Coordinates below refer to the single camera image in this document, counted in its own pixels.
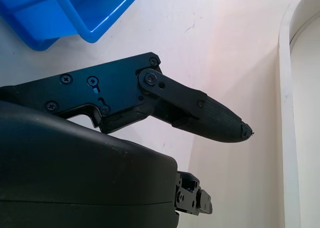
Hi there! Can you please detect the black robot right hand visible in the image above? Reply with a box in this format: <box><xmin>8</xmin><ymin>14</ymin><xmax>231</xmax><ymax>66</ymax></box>
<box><xmin>0</xmin><ymin>52</ymin><xmax>255</xmax><ymax>228</ymax></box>

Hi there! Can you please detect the blue plastic tray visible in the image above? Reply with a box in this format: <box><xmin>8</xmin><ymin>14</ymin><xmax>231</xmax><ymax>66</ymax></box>
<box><xmin>0</xmin><ymin>0</ymin><xmax>146</xmax><ymax>51</ymax></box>

